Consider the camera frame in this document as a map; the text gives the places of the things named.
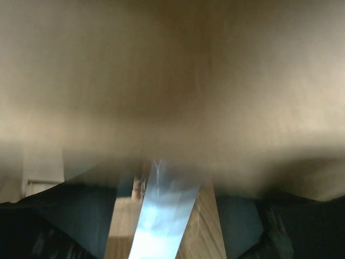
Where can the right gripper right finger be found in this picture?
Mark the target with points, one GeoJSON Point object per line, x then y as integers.
{"type": "Point", "coordinates": [281, 226]}

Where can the silver foil packet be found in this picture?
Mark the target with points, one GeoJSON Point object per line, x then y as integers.
{"type": "Point", "coordinates": [170, 195]}

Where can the brown cardboard express box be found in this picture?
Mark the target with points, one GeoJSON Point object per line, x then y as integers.
{"type": "Point", "coordinates": [248, 95]}

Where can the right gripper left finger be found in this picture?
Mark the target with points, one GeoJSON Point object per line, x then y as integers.
{"type": "Point", "coordinates": [70, 220]}

